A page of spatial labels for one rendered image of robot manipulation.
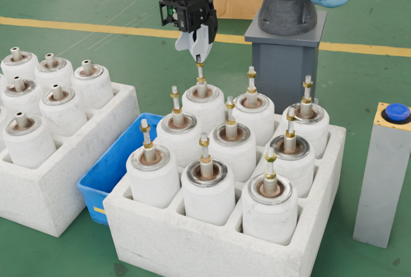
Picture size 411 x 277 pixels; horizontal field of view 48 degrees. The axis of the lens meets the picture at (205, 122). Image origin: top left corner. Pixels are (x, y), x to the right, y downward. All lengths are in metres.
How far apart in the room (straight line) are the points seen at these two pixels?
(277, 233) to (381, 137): 0.25
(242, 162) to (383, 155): 0.26
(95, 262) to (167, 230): 0.25
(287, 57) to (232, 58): 0.54
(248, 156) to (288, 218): 0.17
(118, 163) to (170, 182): 0.33
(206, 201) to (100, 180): 0.39
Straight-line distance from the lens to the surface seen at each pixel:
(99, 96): 1.19
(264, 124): 0.99
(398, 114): 0.87
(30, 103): 1.18
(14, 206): 1.16
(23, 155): 1.06
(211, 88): 1.06
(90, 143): 1.13
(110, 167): 1.16
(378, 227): 1.03
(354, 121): 1.40
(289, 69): 1.21
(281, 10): 1.17
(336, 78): 1.60
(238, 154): 0.89
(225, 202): 0.84
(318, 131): 0.96
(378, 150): 0.90
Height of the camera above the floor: 0.81
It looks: 36 degrees down
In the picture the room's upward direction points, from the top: 5 degrees counter-clockwise
